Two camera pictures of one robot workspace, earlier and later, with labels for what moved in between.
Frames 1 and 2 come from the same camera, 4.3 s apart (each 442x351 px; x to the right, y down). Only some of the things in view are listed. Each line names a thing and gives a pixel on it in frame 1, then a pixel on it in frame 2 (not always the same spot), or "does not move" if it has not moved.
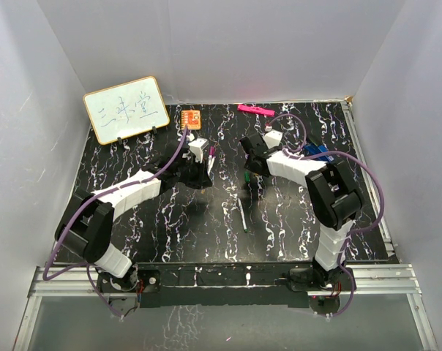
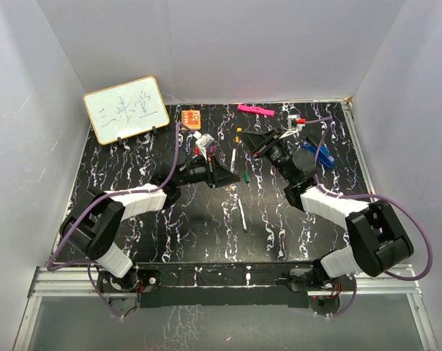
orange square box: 192,118 does not move
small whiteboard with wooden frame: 126,110 does not move
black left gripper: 203,180 to 216,175
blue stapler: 311,149 does not move
